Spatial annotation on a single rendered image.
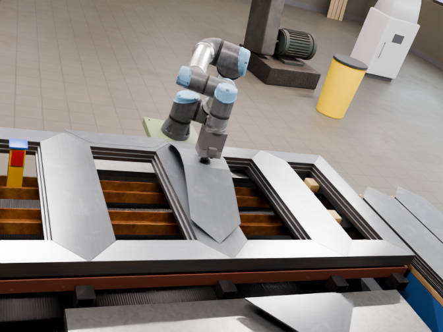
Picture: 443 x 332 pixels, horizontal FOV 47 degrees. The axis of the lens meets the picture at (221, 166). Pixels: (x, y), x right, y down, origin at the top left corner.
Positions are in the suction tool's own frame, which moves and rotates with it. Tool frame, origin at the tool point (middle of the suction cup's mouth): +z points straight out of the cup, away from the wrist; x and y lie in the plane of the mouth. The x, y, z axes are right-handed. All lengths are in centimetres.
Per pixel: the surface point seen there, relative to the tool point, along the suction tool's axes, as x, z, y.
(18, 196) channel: 5, 26, -63
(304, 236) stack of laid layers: -26.6, 9.9, 35.4
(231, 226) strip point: -29.1, 6.0, 4.9
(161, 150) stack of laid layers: 22.1, 8.4, -10.9
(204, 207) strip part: -22.6, 4.0, -3.8
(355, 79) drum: 314, 46, 262
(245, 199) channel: 15.1, 23.7, 29.5
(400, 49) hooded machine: 519, 43, 457
